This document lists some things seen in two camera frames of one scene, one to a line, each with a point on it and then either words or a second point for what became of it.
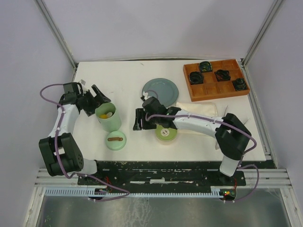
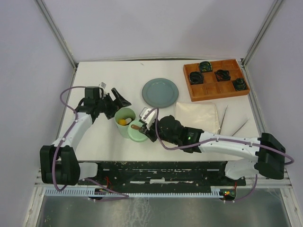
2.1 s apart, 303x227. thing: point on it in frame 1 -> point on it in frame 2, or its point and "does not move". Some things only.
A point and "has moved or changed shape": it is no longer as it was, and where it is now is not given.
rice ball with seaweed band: x=109 y=114 has moved or changed shape
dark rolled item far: x=205 y=66 does not move
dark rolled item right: x=239 y=84 does not move
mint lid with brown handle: x=116 y=140 -> x=133 y=132
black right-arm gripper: x=140 y=114 -> x=148 y=133
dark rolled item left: x=196 y=77 does not move
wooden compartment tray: x=215 y=79 does not move
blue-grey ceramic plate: x=167 y=91 does not move
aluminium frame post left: x=57 y=32 does not move
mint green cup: x=107 y=114 has moved or changed shape
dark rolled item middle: x=222 y=75 does not move
